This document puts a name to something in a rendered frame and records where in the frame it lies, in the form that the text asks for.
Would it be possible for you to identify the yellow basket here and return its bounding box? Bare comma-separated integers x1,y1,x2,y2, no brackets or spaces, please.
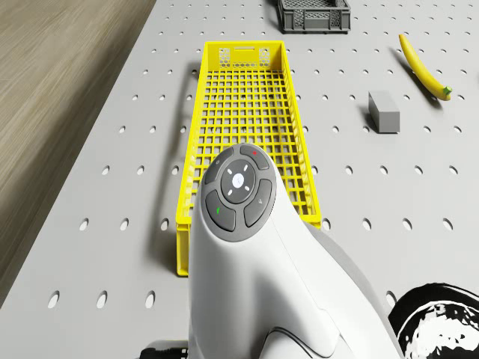
175,40,323,278

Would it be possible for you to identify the grey cube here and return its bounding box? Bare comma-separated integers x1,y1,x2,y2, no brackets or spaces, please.
367,90,401,135

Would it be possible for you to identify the banana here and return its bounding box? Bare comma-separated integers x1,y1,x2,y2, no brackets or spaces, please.
397,34,453,102

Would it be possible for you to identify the dark grey basket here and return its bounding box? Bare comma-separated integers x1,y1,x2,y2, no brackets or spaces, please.
277,0,353,34

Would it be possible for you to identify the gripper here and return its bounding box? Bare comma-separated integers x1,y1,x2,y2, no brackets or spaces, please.
139,339,190,359

